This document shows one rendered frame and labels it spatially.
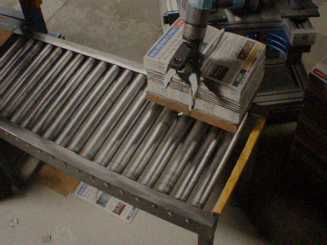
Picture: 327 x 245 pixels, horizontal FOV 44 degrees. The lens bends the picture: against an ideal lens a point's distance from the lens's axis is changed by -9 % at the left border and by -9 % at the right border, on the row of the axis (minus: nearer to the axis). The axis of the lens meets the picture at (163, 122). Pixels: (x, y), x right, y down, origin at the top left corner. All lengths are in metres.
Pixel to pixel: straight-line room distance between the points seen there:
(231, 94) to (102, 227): 1.19
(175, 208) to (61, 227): 1.07
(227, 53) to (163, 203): 0.58
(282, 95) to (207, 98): 1.04
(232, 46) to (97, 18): 1.97
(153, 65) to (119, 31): 1.72
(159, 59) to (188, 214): 0.54
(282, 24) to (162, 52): 0.84
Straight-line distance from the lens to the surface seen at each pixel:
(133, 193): 1.53
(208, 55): 1.57
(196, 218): 1.47
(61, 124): 1.77
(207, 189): 1.52
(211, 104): 1.57
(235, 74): 1.50
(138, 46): 3.12
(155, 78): 1.61
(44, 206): 2.52
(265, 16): 2.25
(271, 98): 2.51
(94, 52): 1.98
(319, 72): 1.88
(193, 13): 1.39
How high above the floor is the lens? 2.15
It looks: 54 degrees down
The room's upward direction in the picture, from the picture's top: 7 degrees counter-clockwise
